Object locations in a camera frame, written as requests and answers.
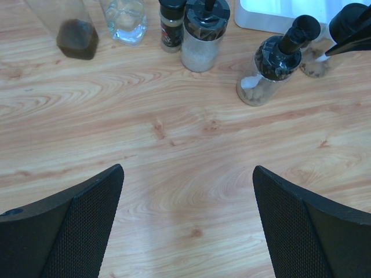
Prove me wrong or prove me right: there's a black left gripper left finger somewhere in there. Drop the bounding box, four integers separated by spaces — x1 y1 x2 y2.
1 164 124 277

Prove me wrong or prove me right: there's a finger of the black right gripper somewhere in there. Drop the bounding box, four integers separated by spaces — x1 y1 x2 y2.
325 27 370 57

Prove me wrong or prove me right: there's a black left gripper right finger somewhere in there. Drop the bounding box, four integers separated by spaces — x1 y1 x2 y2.
253 166 370 277

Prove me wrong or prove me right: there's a black-lid glass condiment jar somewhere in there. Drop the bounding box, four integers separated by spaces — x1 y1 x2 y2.
300 3 370 78

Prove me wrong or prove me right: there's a glass jar with brown lumps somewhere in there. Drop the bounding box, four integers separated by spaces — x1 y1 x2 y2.
236 27 306 107

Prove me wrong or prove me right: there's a white divided organizer tray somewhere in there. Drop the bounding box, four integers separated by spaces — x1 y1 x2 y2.
234 0 353 34

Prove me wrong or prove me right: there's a glass jar with white granules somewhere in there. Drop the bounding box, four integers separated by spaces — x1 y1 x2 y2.
181 1 231 72

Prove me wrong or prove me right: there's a small black-cap spice jar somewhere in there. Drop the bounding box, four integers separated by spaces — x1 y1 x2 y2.
159 0 186 53

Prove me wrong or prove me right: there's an oil bottle with dark sauce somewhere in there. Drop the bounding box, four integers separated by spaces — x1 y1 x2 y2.
25 0 99 60

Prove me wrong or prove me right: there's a clear empty oil bottle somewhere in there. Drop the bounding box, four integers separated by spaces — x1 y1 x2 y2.
99 0 147 47

